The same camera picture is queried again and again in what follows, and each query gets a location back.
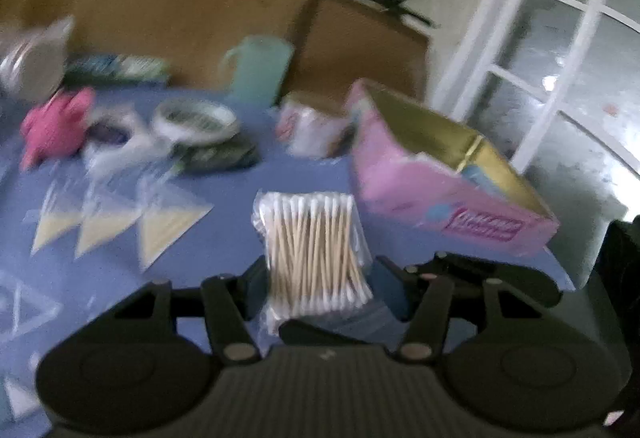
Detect blue printed tablecloth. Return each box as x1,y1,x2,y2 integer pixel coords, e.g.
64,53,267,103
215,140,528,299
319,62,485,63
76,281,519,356
0,85,576,424

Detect pack of cotton swabs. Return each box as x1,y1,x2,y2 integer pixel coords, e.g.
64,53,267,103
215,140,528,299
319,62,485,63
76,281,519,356
252,190,375,335

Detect dark green packet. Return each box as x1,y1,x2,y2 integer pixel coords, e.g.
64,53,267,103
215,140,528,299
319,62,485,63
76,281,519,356
172,138,261,175

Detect white round container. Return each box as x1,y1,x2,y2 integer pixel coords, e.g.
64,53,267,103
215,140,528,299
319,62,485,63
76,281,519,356
152,98,242,147

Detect small red white can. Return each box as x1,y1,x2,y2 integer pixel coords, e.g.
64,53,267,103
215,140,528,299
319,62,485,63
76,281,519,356
276,90,357,159

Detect pink plush toy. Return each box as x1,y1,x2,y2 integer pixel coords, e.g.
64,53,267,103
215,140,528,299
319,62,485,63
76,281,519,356
20,86,97,171

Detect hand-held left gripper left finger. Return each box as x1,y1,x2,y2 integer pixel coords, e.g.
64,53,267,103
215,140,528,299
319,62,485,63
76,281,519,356
100,257,272,366

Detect green toothpaste box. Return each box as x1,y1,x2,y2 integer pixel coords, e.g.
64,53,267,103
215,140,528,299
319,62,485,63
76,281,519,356
65,54,171,86

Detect teal plastic cup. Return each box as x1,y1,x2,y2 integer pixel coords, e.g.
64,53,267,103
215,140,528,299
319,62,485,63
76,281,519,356
221,35,294,107

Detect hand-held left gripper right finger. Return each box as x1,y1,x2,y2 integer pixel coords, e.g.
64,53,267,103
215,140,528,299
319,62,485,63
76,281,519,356
372,252,563,365

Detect bagged stack of paper cups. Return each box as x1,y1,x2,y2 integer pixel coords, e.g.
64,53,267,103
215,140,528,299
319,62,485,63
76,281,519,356
0,15,76,104

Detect white and blue packet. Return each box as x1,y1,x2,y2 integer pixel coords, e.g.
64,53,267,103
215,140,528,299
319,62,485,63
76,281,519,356
81,109,152,165

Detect white door frame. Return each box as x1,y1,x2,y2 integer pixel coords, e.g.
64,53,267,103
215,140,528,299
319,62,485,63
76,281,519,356
432,0,640,179

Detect black tape cross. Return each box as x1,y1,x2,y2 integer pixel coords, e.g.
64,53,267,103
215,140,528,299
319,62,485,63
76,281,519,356
362,0,437,29

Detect pink cardboard box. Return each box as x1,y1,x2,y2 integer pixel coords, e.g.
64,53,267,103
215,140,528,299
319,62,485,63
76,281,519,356
347,78,560,257

